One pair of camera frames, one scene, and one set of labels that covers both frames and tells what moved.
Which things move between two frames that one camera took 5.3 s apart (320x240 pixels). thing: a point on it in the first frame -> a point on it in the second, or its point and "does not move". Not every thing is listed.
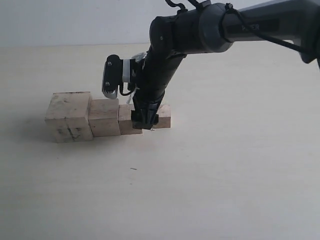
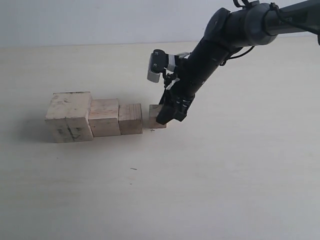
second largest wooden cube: [103, 117] does not move
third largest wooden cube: [125, 121] does not move
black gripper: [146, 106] -> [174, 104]
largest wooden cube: [67, 115] does not move
